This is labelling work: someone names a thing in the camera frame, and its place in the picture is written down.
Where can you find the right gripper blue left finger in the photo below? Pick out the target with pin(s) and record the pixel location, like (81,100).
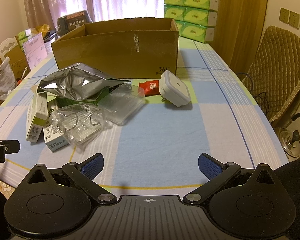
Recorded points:
(83,174)

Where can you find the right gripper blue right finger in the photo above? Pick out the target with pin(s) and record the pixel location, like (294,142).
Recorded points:
(219,175)

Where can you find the white blue medicine box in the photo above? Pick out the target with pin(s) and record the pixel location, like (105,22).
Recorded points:
(53,139)

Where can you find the clear crinkled plastic blister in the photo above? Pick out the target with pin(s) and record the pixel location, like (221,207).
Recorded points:
(79,123)

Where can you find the white green medicine box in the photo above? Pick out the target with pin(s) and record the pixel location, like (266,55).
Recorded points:
(37,114)

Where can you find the clear plastic tray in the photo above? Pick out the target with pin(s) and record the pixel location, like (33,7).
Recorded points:
(122,103)

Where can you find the silver foil bag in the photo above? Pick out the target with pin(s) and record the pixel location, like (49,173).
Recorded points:
(77,82)

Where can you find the white plug adapter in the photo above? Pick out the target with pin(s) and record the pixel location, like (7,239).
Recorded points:
(173,89)

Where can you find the red snack packet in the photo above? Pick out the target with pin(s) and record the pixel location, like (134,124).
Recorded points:
(150,88)

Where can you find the checked tablecloth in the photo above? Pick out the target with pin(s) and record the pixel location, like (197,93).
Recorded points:
(157,150)

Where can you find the grey plastic bag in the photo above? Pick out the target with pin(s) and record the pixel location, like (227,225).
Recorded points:
(7,79)

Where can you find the metal kettle on floor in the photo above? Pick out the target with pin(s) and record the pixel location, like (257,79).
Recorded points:
(290,143)

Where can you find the brown carton beside table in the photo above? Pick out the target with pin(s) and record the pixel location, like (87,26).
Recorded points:
(11,48)

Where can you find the pink paper box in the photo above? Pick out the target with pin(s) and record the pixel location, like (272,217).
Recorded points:
(35,50)

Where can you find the quilted brown chair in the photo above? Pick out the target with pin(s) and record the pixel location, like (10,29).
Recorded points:
(273,78)

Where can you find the brown cardboard box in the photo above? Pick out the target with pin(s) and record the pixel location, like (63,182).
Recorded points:
(136,48)

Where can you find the black printed bag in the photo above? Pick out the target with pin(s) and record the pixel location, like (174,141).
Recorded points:
(70,22)

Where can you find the green tissue box stack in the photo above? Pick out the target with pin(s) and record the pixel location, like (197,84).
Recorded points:
(195,19)

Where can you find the wall socket plates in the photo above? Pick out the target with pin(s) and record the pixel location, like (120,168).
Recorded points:
(289,17)

